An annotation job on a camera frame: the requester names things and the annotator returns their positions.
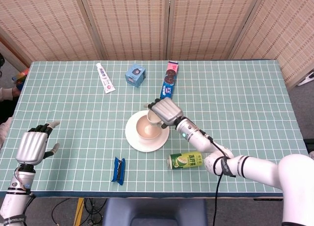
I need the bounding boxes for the blue cube carton box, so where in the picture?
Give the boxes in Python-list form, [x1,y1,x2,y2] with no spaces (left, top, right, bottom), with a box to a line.
[125,63,147,88]

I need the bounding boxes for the blue padded chair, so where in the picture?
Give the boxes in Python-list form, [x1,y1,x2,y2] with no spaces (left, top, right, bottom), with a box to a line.
[101,198,209,226]

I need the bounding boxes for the yellow table leg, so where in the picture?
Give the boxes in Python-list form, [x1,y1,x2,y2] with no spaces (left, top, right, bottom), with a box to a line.
[73,198,85,226]

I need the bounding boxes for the black floor cables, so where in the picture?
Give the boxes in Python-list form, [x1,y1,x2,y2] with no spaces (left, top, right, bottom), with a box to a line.
[51,198,109,226]

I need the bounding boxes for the blue cookie packet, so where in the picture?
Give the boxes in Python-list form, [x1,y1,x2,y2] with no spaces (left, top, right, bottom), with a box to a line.
[111,156,127,186]

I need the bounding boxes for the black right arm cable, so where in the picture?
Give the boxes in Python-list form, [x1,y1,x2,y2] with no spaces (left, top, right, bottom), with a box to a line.
[199,129,234,226]

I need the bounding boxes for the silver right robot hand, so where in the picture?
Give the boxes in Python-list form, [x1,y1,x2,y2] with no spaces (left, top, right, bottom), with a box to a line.
[144,97,184,129]

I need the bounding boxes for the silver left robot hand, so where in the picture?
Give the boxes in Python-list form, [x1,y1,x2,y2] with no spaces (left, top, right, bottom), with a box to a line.
[15,120,61,166]

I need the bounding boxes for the white toothpaste tube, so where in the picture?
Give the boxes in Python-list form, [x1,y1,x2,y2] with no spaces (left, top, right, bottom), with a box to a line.
[96,62,116,94]

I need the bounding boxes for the colourful handheld object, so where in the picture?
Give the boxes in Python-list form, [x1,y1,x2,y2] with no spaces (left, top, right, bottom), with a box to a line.
[11,69,30,91]

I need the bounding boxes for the bamboo folding screen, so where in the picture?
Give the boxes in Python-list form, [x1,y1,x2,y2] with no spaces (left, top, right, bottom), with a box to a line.
[0,0,314,90]

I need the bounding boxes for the white round plate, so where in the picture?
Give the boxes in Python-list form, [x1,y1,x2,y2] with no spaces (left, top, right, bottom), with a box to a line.
[125,110,170,153]

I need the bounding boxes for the blue cookie box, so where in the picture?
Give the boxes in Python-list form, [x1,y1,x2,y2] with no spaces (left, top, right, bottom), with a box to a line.
[159,60,179,100]

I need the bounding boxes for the green checkered tablecloth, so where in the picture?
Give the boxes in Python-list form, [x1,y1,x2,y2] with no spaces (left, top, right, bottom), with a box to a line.
[4,59,310,199]

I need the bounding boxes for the beige clothed person knee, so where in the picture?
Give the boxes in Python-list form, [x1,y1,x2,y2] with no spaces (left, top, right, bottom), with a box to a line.
[0,116,13,150]

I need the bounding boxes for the white screen foot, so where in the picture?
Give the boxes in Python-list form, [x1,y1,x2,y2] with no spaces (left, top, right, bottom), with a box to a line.
[297,71,314,87]

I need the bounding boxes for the person forearm light sleeve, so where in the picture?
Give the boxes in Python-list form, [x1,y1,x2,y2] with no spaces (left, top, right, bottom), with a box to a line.
[0,86,22,102]

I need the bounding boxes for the beige bowl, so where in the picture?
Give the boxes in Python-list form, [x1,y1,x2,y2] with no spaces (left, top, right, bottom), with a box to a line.
[135,114,163,141]

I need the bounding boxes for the green label tea bottle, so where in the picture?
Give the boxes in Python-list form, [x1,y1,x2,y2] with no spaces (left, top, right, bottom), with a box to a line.
[167,151,207,171]

